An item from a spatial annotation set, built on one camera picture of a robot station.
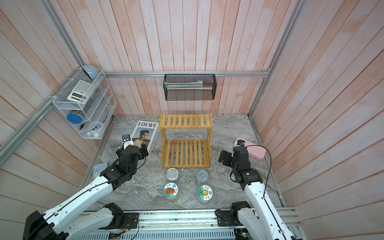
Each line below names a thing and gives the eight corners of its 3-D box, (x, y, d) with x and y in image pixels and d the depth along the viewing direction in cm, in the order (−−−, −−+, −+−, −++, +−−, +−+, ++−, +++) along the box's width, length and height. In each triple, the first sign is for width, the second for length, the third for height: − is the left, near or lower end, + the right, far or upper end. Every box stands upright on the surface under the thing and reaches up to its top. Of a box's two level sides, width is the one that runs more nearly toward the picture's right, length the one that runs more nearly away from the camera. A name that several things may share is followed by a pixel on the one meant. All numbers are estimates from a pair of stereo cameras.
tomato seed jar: (165, 202, 81) (163, 197, 74) (166, 188, 86) (164, 182, 79) (178, 202, 81) (177, 197, 74) (178, 188, 86) (177, 182, 79)
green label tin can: (166, 183, 85) (165, 180, 82) (167, 170, 90) (166, 167, 87) (178, 183, 85) (178, 180, 82) (179, 170, 90) (178, 167, 87)
